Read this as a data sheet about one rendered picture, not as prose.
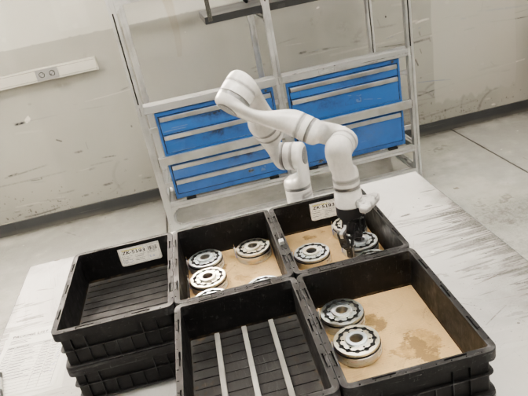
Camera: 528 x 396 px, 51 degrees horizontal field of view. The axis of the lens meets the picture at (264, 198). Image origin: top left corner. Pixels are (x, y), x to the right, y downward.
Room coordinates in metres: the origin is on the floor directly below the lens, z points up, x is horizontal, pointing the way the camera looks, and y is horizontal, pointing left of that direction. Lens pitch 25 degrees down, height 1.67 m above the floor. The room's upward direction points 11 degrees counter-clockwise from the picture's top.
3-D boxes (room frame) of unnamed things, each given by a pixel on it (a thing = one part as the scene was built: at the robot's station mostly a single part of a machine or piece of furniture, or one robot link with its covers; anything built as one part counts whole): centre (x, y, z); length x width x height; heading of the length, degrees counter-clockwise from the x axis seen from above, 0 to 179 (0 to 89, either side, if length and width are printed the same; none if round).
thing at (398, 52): (3.31, -0.22, 0.91); 1.70 x 0.10 x 0.05; 96
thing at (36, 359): (1.34, 0.76, 0.70); 0.33 x 0.23 x 0.01; 6
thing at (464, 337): (0.96, -0.20, 0.87); 0.40 x 0.30 x 0.11; 5
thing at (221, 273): (1.33, 0.20, 0.86); 0.10 x 0.10 x 0.01
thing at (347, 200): (1.33, -0.24, 1.03); 0.11 x 0.09 x 0.06; 52
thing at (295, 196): (1.74, -0.12, 0.81); 0.09 x 0.09 x 0.17; 12
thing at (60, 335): (1.31, 0.43, 0.92); 0.40 x 0.30 x 0.02; 5
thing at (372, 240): (1.36, -0.24, 0.86); 0.10 x 0.10 x 0.01
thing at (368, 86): (3.32, -0.62, 0.60); 0.72 x 0.03 x 0.56; 96
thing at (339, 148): (1.33, -0.22, 1.12); 0.09 x 0.07 x 0.15; 151
